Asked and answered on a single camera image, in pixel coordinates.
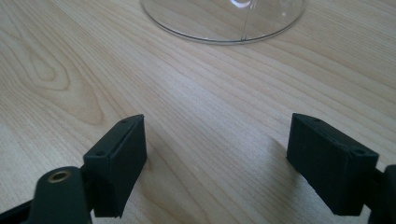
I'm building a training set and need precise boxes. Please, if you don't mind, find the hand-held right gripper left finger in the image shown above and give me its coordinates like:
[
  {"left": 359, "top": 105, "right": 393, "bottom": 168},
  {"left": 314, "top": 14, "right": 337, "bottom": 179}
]
[{"left": 82, "top": 113, "right": 148, "bottom": 218}]

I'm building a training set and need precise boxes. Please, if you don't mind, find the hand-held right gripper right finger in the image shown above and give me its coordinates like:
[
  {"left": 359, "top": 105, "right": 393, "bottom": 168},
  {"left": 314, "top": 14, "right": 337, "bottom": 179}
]
[{"left": 286, "top": 112, "right": 380, "bottom": 217}]

